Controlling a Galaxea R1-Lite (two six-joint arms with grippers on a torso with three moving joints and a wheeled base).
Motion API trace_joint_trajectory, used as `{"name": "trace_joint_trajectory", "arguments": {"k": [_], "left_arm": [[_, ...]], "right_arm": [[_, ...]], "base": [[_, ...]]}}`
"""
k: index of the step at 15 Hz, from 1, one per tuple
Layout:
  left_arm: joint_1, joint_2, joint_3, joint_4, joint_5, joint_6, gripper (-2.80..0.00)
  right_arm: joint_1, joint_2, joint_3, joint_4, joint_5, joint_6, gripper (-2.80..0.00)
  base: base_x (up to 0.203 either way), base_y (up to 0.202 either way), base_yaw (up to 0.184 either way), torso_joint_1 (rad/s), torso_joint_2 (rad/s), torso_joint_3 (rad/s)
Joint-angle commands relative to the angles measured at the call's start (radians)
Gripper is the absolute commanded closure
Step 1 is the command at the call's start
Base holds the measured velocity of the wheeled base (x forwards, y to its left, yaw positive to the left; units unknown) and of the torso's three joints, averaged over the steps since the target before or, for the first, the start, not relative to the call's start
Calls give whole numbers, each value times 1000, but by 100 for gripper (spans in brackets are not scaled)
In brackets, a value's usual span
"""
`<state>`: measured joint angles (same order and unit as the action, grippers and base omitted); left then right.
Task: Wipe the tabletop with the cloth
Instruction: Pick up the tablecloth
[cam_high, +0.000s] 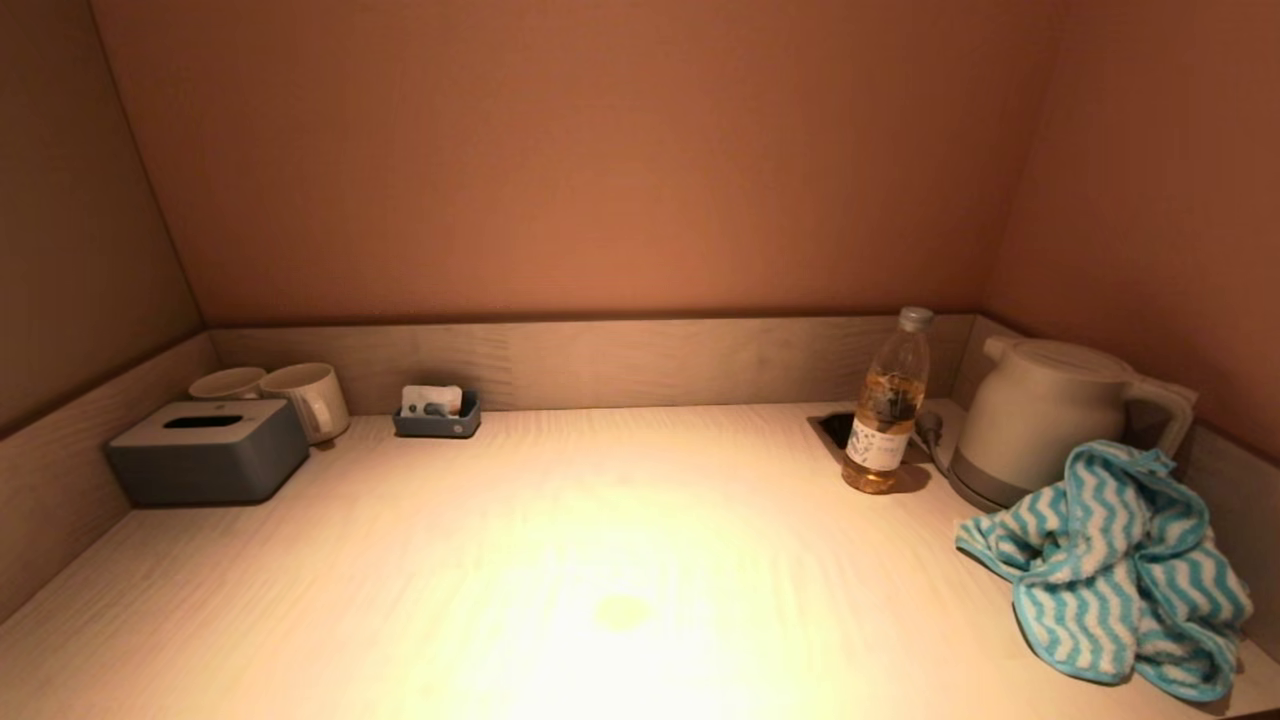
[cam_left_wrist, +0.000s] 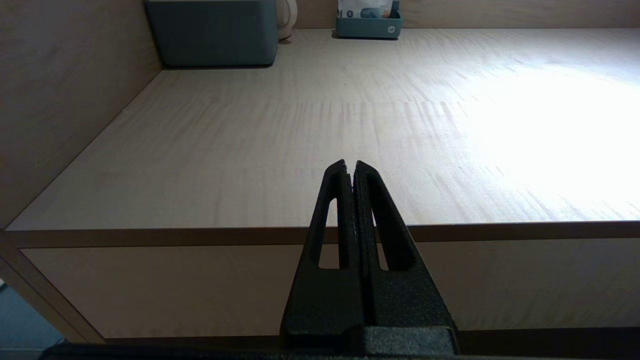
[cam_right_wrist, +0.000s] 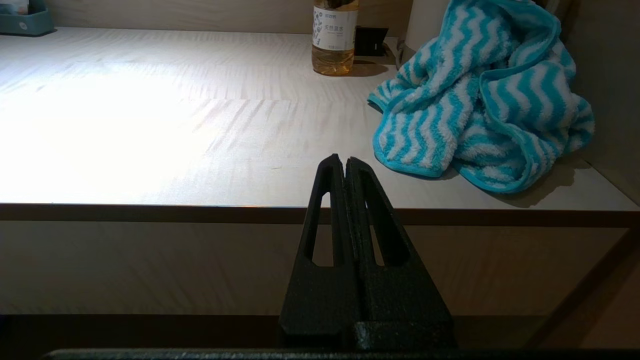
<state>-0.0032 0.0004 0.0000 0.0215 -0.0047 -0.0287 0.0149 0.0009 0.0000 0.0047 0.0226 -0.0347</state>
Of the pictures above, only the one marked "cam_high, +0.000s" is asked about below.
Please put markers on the small grey tray holder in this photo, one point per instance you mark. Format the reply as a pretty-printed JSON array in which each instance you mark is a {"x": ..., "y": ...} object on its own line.
[{"x": 435, "y": 427}]

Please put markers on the blue white striped cloth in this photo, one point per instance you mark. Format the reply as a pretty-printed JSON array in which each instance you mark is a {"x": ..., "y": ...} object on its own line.
[{"x": 1100, "y": 580}]

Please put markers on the clear bottle amber drink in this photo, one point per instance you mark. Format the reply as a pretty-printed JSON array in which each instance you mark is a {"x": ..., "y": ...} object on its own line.
[{"x": 885, "y": 420}]

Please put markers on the grey tissue box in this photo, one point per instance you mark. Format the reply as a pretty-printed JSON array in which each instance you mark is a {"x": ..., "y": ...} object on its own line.
[{"x": 200, "y": 465}]

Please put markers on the white sachets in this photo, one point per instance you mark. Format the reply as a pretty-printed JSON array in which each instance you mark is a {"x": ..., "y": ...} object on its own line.
[{"x": 430, "y": 397}]

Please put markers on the white electric kettle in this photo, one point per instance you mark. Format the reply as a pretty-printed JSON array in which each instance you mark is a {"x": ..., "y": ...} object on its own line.
[{"x": 1040, "y": 420}]

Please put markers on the grey kettle base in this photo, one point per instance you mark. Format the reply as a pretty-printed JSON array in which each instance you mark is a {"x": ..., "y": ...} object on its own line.
[{"x": 975, "y": 492}]

